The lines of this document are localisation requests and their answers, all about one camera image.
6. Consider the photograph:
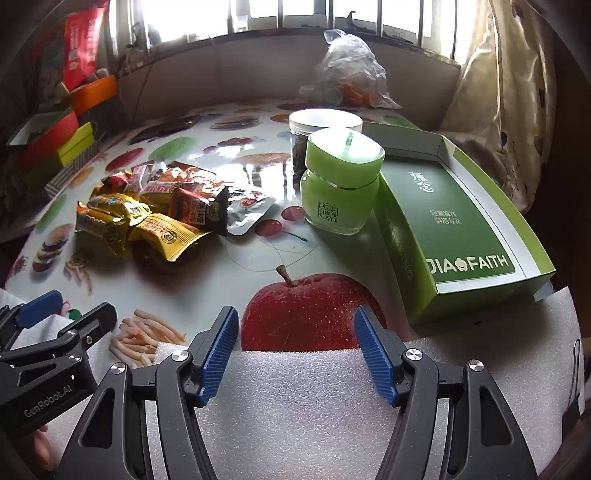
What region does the long gold snack bar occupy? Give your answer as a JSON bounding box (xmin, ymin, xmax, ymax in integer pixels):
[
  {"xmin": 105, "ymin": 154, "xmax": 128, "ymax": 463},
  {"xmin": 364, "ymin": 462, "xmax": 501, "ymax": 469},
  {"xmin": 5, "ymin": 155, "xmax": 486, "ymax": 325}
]
[{"xmin": 75, "ymin": 193, "xmax": 151, "ymax": 257}]

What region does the black red snack packet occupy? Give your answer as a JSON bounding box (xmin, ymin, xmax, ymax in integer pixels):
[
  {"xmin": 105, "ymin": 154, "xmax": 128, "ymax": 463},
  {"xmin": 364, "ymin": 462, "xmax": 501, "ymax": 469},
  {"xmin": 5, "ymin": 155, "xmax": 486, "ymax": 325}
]
[{"xmin": 168, "ymin": 187, "xmax": 229, "ymax": 236}]

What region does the small yellow peanut candy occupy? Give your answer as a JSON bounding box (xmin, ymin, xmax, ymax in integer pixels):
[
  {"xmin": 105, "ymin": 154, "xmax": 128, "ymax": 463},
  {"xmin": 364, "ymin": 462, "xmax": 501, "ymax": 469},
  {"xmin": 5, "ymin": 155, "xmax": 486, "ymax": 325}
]
[{"xmin": 128, "ymin": 213, "xmax": 208, "ymax": 262}]

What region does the yellow peanut crisp packet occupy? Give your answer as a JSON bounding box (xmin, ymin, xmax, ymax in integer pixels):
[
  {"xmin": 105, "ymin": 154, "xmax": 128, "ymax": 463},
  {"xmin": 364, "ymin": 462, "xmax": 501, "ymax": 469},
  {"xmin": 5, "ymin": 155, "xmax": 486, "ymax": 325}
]
[{"xmin": 90, "ymin": 170, "xmax": 132, "ymax": 198}]

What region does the pink white nougat candy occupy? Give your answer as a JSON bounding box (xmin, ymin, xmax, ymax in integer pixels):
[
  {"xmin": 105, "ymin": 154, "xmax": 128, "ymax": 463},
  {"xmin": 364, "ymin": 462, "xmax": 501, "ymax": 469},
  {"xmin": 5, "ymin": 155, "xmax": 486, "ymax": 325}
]
[{"xmin": 123, "ymin": 161, "xmax": 168, "ymax": 197}]

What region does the orange konjac snack pouch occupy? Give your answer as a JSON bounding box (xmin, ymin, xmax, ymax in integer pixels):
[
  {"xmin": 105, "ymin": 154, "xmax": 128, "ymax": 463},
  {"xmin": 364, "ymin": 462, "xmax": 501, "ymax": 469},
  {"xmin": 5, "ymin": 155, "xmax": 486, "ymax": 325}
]
[{"xmin": 138, "ymin": 165, "xmax": 228, "ymax": 205}]

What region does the person's left hand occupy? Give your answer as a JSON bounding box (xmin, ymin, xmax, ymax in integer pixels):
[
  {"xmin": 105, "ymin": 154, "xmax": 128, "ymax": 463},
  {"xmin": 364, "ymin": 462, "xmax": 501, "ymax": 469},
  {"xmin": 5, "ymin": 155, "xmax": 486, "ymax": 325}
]
[{"xmin": 21, "ymin": 425, "xmax": 57, "ymax": 472}]

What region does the white foam sheet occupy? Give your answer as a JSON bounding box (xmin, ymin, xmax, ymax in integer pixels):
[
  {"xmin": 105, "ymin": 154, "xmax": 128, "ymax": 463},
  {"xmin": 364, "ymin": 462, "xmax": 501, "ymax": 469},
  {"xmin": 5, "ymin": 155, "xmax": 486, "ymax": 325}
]
[{"xmin": 197, "ymin": 289, "xmax": 584, "ymax": 479}]

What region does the green gift box tray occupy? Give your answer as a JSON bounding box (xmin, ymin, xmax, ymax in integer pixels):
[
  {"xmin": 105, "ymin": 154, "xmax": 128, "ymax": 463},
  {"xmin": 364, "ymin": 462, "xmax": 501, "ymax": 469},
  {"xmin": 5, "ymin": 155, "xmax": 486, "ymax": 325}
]
[{"xmin": 363, "ymin": 123, "xmax": 555, "ymax": 336}]

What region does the black white striped box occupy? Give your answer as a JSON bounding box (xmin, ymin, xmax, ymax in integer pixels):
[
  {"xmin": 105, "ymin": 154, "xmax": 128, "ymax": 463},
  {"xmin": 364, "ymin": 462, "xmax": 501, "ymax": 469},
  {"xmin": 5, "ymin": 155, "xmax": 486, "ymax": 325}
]
[{"xmin": 43, "ymin": 142, "xmax": 98, "ymax": 200}]

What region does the red dotted box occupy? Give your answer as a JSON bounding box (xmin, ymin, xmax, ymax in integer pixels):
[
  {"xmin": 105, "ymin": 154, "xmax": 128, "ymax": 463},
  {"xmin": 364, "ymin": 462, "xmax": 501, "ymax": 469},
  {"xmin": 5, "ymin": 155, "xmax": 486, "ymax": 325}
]
[{"xmin": 6, "ymin": 107, "xmax": 79, "ymax": 173}]

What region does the yellow green box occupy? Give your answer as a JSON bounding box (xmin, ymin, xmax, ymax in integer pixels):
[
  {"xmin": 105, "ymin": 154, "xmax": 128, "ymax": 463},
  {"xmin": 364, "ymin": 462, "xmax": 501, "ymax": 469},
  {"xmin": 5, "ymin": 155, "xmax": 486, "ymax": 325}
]
[{"xmin": 56, "ymin": 122, "xmax": 95, "ymax": 167}]

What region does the black smartphone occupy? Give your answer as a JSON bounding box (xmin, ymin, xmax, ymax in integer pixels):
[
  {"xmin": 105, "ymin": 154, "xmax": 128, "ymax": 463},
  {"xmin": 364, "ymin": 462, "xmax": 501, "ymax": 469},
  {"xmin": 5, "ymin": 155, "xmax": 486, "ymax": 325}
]
[{"xmin": 128, "ymin": 115, "xmax": 201, "ymax": 145}]

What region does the green glass jar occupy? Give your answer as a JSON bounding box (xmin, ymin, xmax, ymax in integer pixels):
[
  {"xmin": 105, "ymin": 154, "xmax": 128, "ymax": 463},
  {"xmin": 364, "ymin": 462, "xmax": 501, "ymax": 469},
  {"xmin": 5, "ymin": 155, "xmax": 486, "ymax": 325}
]
[{"xmin": 301, "ymin": 129, "xmax": 386, "ymax": 236}]

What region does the orange storage box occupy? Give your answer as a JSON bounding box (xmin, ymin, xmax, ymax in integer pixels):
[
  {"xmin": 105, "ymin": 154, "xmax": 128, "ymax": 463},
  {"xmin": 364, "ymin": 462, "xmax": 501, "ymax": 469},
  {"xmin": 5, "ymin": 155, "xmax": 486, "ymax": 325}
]
[{"xmin": 67, "ymin": 75, "xmax": 118, "ymax": 116}]

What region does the clear jar white lid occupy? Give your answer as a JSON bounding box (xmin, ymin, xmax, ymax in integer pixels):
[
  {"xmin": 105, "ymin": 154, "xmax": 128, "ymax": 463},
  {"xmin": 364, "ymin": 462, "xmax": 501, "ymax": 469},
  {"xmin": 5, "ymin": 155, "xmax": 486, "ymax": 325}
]
[{"xmin": 288, "ymin": 108, "xmax": 363, "ymax": 182}]

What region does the beige floral curtain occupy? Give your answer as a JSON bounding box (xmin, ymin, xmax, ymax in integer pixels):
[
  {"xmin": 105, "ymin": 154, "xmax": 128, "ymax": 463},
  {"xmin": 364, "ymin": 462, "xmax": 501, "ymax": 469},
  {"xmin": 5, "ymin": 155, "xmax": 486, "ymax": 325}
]
[{"xmin": 440, "ymin": 1, "xmax": 556, "ymax": 212}]

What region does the red paper bag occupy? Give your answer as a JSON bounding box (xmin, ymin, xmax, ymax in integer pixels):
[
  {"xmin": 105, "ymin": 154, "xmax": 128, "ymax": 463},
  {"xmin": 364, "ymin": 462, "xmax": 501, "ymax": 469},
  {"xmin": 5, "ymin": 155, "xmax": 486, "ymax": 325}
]
[{"xmin": 62, "ymin": 2, "xmax": 106, "ymax": 91}]

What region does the clear plastic bag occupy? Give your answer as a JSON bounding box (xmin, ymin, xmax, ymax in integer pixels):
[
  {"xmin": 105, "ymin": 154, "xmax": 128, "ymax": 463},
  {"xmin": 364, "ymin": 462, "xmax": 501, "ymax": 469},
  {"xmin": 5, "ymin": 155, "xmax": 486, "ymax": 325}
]
[{"xmin": 300, "ymin": 29, "xmax": 402, "ymax": 110}]

